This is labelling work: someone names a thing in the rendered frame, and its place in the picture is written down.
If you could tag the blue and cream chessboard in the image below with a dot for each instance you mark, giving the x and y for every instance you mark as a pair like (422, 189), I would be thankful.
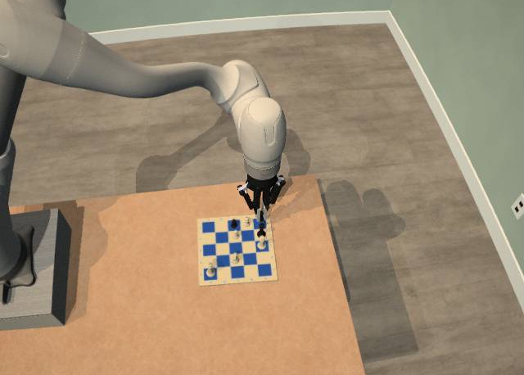
(216, 245)

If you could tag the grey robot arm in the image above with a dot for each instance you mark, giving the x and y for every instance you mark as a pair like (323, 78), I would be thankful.
(37, 41)

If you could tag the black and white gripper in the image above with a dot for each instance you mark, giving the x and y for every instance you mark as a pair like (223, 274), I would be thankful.
(258, 186)

